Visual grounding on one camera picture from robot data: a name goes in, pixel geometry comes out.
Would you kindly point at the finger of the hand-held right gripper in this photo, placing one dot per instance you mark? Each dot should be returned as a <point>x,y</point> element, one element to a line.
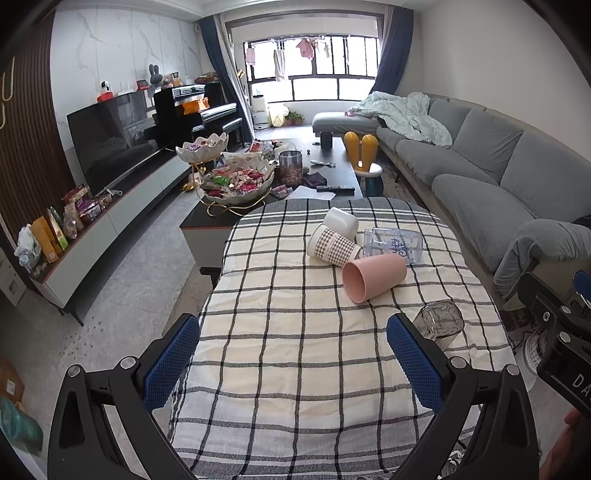
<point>538,300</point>
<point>583,281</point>

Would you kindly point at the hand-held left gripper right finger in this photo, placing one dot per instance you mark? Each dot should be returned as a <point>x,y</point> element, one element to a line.
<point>415,364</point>

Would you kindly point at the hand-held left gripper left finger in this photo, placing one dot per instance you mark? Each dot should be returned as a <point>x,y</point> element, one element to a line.
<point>171,364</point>

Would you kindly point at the grey glass cup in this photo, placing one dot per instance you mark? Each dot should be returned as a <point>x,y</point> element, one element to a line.
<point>438,323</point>

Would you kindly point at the pink cup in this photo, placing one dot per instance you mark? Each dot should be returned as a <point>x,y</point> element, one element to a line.
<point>374,277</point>

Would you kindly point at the clear printed plastic cup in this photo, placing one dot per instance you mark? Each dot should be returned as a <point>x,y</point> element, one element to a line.
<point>392,244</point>

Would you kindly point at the checked pattern paper cup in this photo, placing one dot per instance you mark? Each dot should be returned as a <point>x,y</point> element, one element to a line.
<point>330,247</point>

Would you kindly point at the white cup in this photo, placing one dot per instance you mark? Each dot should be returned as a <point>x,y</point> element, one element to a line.
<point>344,221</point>

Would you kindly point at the dark cup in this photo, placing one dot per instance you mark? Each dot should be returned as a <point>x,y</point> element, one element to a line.
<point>326,141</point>

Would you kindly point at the person's right hand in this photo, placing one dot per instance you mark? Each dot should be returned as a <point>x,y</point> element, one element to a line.
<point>577,443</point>

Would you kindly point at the white floor fan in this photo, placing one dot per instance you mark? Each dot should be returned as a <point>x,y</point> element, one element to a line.
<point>531,353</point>

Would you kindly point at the grey sofa throw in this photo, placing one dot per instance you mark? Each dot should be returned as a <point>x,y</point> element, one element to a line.
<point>540,249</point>

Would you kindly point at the black white checked tablecloth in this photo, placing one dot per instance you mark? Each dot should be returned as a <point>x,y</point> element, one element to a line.
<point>300,300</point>

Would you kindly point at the white television cabinet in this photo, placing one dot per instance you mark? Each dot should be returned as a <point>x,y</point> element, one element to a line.
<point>111,217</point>

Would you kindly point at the cardboard box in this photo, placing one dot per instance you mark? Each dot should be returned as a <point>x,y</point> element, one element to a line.
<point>9,383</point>

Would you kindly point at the teal bag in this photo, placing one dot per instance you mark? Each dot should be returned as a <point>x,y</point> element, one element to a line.
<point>18,429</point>

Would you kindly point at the grey sofa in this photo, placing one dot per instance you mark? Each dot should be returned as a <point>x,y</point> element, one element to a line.
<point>466,138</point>

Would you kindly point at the large white scalloped bowl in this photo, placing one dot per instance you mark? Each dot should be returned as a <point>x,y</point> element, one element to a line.
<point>231,196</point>

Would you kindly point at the row of snack packets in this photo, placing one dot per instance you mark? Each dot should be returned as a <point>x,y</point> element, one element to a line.
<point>69,217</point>

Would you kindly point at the black remote control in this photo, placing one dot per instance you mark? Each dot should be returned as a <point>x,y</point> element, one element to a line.
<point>334,188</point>

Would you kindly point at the pile of wrapped candies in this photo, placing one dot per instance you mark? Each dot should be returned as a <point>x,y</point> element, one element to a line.
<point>238,179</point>

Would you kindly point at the white paper sheet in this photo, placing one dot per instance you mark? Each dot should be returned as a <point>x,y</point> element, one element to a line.
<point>314,194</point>

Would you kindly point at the dark coffee table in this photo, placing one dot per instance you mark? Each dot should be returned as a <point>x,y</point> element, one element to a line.
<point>332,173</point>

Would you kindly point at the yellow rabbit ear chair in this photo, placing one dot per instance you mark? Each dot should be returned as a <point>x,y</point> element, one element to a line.
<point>364,154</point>

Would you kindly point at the small white scalloped bowl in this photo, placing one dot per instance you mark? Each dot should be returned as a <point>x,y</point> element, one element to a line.
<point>203,150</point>

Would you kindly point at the light blue blanket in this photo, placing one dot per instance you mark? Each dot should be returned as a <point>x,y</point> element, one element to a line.
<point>401,115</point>

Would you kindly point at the clear jar of nuts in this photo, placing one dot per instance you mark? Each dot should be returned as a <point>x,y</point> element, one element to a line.
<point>291,168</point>

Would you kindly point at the black television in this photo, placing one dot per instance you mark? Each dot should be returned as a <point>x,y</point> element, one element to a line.
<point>115,134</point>

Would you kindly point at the black piano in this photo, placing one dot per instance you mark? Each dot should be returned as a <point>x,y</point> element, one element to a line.
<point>184,124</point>

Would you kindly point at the orange box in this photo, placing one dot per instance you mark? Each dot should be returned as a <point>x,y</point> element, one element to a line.
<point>194,107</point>

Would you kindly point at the white floor appliance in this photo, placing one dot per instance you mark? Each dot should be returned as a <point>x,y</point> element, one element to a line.
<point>259,110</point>

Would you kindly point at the potted plant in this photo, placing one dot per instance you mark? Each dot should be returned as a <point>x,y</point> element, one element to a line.
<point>294,118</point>

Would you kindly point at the blue curtain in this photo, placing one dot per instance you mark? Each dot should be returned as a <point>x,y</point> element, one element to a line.
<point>392,50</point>
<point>217,60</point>

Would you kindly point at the grey rabbit figure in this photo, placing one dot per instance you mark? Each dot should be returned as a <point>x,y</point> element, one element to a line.
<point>154,74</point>

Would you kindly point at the black framed window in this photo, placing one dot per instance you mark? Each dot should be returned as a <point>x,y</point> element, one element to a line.
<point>318,85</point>

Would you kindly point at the white hanging garment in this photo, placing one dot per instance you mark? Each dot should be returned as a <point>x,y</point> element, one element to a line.
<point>279,64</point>

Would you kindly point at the pink hanging garment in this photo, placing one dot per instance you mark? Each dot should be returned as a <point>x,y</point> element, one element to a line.
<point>250,55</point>
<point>305,48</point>

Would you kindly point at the white security camera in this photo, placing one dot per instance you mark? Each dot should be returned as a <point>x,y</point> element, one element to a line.
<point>105,86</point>

